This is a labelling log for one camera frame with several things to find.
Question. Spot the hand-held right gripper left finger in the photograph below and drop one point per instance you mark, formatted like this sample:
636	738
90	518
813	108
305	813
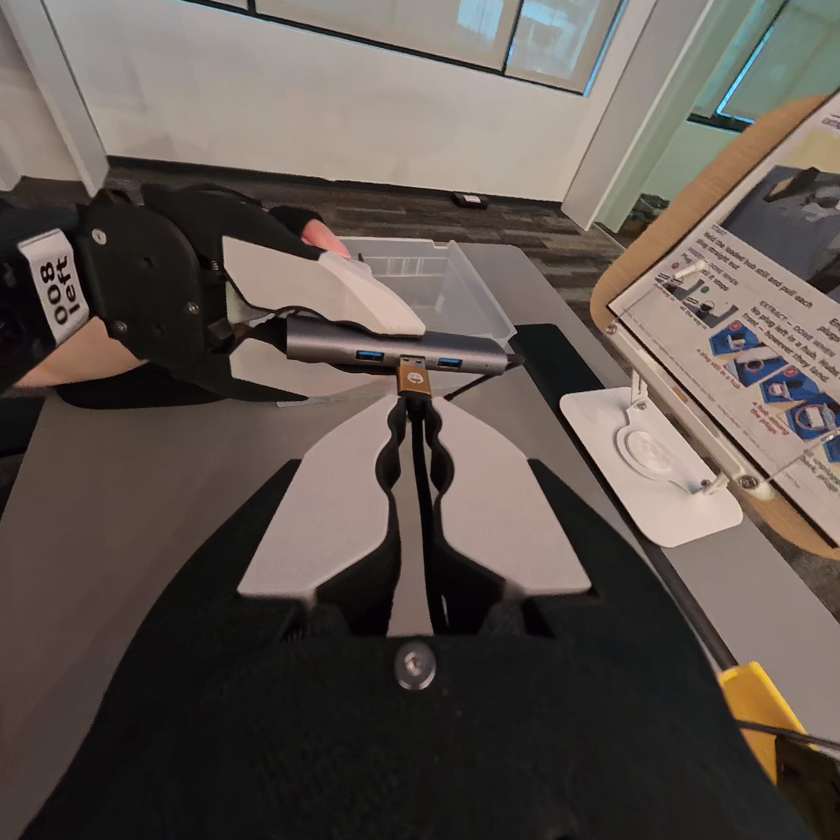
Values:
321	525

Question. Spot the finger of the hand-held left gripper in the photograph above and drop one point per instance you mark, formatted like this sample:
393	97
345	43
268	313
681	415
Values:
328	289
282	377

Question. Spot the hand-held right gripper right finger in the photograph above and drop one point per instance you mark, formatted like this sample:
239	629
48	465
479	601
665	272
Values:
512	525

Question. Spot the slim grey usb hub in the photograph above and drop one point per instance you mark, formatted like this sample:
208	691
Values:
328	344

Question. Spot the clear plastic bin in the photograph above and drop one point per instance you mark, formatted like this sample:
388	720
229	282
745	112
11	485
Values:
459	295

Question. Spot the yellow plastic bin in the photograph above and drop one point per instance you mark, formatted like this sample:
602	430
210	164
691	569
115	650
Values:
748	702

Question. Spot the person's left forearm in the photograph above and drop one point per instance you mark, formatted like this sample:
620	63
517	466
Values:
79	364

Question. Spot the person's left hand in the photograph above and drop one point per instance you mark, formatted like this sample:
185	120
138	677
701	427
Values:
325	239

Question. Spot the white document stand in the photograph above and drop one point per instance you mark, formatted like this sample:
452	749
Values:
656	512

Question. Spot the large white framed window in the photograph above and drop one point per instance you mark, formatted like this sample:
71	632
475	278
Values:
394	26

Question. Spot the wooden document board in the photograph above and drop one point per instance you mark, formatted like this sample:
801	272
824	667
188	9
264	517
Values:
630	262

